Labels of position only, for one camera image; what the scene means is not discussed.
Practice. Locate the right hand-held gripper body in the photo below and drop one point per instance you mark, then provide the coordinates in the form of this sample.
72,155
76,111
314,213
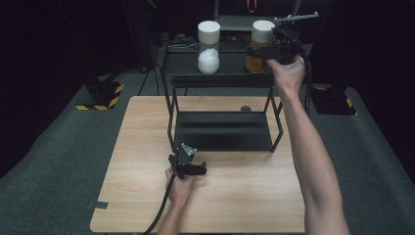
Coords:
285,45

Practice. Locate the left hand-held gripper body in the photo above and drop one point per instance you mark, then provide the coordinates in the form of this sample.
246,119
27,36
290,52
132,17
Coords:
183,158

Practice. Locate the jar with orange powder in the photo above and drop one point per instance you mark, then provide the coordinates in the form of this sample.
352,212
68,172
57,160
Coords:
255,63

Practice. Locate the black two-tier metal rack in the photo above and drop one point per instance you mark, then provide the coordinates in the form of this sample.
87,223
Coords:
221,130

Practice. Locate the person's left hand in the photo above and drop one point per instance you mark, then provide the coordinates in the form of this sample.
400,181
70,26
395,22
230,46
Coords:
180,191

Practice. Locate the person's right hand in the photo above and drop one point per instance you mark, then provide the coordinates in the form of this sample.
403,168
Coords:
287,76

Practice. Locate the jar with white powder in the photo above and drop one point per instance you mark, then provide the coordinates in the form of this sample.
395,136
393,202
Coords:
208,60

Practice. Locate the small dark round object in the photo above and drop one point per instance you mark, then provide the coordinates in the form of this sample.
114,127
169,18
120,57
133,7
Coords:
245,108

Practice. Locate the stand base with striped tape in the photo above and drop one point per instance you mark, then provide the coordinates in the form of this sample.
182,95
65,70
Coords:
332,101
104,94

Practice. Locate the grey tape piece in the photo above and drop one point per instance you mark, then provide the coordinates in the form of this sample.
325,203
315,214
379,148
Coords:
98,205

